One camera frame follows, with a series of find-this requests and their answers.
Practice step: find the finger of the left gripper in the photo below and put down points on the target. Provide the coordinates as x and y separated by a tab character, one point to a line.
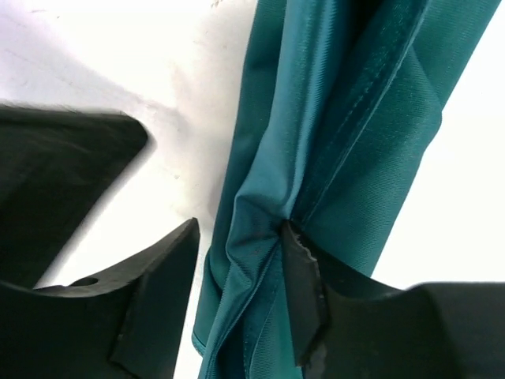
55	165

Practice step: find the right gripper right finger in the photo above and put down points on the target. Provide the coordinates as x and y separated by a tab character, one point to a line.
346	325

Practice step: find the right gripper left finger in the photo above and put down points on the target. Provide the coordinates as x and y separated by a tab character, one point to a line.
125	321

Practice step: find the teal cloth napkin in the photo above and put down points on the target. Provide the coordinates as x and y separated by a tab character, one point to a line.
339	101

